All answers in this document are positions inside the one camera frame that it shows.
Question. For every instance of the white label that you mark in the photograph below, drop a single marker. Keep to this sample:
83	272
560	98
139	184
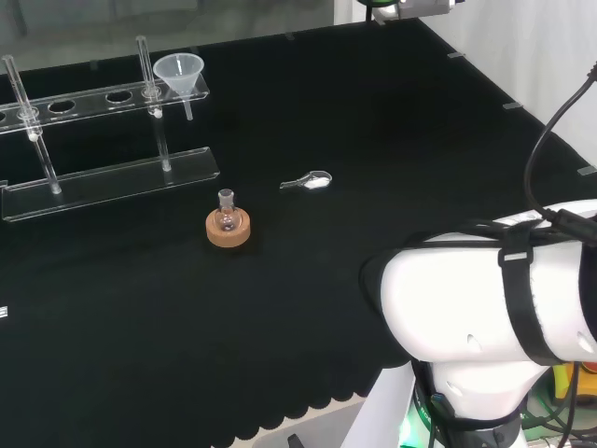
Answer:
3	312

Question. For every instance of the glass weighing funnel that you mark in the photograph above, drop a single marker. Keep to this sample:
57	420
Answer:
315	182

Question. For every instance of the clear funnel stand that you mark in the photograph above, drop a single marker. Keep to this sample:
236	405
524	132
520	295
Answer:
112	179

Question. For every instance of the black cloth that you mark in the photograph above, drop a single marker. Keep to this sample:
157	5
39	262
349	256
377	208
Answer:
298	289

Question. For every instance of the clear plastic funnel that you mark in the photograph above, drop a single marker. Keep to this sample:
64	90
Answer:
178	74

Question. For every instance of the pale board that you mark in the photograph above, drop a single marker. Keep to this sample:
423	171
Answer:
326	424

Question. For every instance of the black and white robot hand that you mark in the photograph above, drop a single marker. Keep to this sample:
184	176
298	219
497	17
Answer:
422	6

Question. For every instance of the yellow stop button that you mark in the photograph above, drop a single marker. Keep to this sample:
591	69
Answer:
566	378

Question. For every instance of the round-bottom glass flask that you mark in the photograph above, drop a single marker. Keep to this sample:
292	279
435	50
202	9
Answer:
227	219

